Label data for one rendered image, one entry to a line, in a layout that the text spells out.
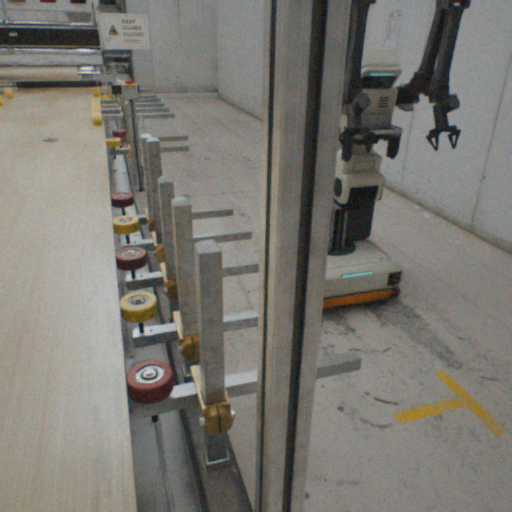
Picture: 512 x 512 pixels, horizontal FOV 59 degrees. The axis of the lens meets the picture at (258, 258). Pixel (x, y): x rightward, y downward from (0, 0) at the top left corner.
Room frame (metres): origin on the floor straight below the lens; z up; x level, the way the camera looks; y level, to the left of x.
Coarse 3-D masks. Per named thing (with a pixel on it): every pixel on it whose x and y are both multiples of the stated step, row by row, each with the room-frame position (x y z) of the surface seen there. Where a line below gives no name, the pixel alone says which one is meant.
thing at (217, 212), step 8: (208, 208) 1.67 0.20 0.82; (216, 208) 1.67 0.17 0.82; (224, 208) 1.67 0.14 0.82; (232, 208) 1.67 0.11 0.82; (136, 216) 1.57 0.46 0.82; (144, 216) 1.57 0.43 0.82; (192, 216) 1.62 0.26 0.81; (200, 216) 1.63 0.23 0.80; (208, 216) 1.64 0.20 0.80; (216, 216) 1.65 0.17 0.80; (224, 216) 1.66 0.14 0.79; (144, 224) 1.56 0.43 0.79
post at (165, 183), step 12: (168, 180) 1.06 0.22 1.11; (168, 192) 1.06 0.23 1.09; (168, 204) 1.06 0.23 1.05; (168, 216) 1.06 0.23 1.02; (168, 228) 1.06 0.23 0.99; (168, 240) 1.06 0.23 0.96; (168, 252) 1.06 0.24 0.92; (168, 264) 1.06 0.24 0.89; (168, 276) 1.05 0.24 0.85; (168, 300) 1.07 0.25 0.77
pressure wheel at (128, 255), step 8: (128, 248) 1.11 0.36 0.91; (136, 248) 1.11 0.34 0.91; (120, 256) 1.06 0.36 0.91; (128, 256) 1.06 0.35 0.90; (136, 256) 1.06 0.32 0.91; (144, 256) 1.07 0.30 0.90; (120, 264) 1.05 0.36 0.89; (128, 264) 1.04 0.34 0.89; (136, 264) 1.05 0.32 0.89; (144, 264) 1.07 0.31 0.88
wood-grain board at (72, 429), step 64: (0, 128) 2.78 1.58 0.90; (64, 128) 2.82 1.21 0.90; (0, 192) 1.58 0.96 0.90; (64, 192) 1.59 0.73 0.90; (0, 256) 1.06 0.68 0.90; (64, 256) 1.07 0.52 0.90; (0, 320) 0.77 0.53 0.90; (64, 320) 0.77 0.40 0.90; (0, 384) 0.58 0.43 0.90; (64, 384) 0.58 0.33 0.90; (0, 448) 0.45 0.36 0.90; (64, 448) 0.45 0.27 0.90; (128, 448) 0.45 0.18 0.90
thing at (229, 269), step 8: (224, 264) 1.17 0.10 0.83; (232, 264) 1.17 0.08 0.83; (240, 264) 1.17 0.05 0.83; (248, 264) 1.17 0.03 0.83; (256, 264) 1.18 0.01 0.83; (160, 272) 1.11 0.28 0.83; (224, 272) 1.15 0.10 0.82; (232, 272) 1.15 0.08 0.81; (240, 272) 1.16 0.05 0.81; (248, 272) 1.17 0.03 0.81; (256, 272) 1.18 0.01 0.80; (128, 280) 1.06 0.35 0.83; (136, 280) 1.07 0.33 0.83; (144, 280) 1.07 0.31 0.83; (152, 280) 1.08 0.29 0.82; (160, 280) 1.09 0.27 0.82; (128, 288) 1.06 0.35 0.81; (136, 288) 1.07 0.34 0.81
